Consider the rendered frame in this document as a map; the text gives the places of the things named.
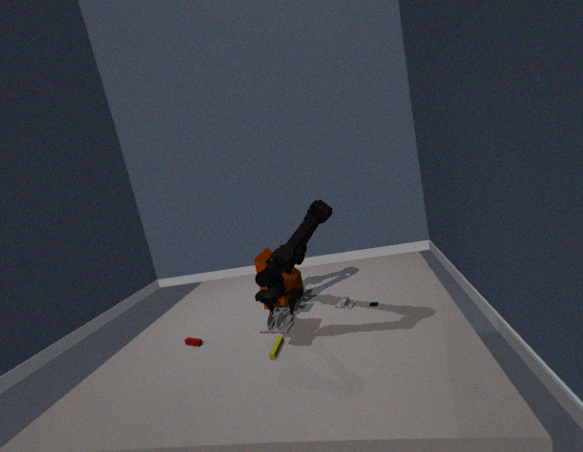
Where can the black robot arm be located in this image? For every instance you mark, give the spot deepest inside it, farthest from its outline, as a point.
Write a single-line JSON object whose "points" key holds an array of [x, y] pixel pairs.
{"points": [[292, 252]]}

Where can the yellow rectangular bar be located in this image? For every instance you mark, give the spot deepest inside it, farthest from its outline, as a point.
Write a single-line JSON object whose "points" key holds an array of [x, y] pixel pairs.
{"points": [[276, 348]]}

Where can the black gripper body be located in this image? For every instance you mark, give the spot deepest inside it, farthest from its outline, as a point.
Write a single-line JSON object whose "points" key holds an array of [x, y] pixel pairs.
{"points": [[294, 293]]}

